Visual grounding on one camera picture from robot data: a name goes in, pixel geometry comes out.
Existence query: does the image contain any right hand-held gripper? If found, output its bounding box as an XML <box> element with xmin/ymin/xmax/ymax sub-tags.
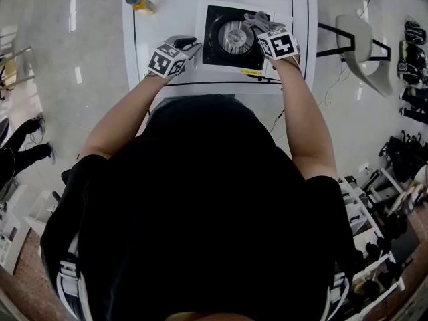
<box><xmin>257</xmin><ymin>27</ymin><xmax>299</xmax><ymax>61</ymax></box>

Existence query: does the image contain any white navy shoulder strap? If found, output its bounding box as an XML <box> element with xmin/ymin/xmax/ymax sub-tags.
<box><xmin>55</xmin><ymin>252</ymin><xmax>91</xmax><ymax>321</ymax></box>
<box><xmin>326</xmin><ymin>269</ymin><xmax>350</xmax><ymax>321</ymax></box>

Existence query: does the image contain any person's left forearm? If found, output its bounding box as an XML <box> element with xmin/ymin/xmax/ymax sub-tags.
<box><xmin>80</xmin><ymin>74</ymin><xmax>168</xmax><ymax>160</ymax></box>

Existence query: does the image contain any black helmet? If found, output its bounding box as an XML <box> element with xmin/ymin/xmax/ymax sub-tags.
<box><xmin>403</xmin><ymin>19</ymin><xmax>428</xmax><ymax>45</ymax></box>
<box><xmin>397</xmin><ymin>41</ymin><xmax>428</xmax><ymax>63</ymax></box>
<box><xmin>397</xmin><ymin>61</ymin><xmax>426</xmax><ymax>84</ymax></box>

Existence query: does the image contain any white square table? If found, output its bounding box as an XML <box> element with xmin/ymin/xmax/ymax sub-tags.
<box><xmin>122</xmin><ymin>0</ymin><xmax>318</xmax><ymax>96</ymax></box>

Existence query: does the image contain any white cubby shelf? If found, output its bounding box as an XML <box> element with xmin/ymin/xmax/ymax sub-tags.
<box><xmin>0</xmin><ymin>183</ymin><xmax>63</xmax><ymax>276</ymax></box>

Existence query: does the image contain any grey chair with black frame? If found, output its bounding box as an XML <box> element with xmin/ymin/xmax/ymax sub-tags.
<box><xmin>316</xmin><ymin>13</ymin><xmax>394</xmax><ymax>98</ymax></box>

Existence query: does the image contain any white storage shelf with bins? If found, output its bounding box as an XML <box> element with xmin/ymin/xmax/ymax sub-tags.
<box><xmin>337</xmin><ymin>165</ymin><xmax>428</xmax><ymax>321</ymax></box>

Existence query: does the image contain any yellow oil bottle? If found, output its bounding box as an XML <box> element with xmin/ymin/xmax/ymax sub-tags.
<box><xmin>125</xmin><ymin>0</ymin><xmax>157</xmax><ymax>14</ymax></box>

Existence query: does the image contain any person's right forearm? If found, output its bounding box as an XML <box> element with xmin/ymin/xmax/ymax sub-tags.
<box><xmin>272</xmin><ymin>55</ymin><xmax>338</xmax><ymax>180</ymax></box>

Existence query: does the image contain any pile of black gear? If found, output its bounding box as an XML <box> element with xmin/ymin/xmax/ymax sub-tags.
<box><xmin>378</xmin><ymin>129</ymin><xmax>428</xmax><ymax>183</ymax></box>

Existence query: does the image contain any white portable gas stove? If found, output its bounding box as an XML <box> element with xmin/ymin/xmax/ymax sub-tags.
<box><xmin>194</xmin><ymin>0</ymin><xmax>295</xmax><ymax>80</ymax></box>

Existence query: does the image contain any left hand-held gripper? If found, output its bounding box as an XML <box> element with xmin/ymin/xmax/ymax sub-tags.
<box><xmin>148</xmin><ymin>35</ymin><xmax>203</xmax><ymax>79</ymax></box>

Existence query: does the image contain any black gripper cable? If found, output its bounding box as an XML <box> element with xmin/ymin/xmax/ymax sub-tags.
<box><xmin>270</xmin><ymin>108</ymin><xmax>286</xmax><ymax>132</ymax></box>

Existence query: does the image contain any person's black shirt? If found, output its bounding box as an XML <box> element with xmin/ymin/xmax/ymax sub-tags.
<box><xmin>39</xmin><ymin>94</ymin><xmax>355</xmax><ymax>321</ymax></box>

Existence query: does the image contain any wooden chair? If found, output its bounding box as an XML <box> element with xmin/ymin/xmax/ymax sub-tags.
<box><xmin>0</xmin><ymin>45</ymin><xmax>36</xmax><ymax>93</ymax></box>

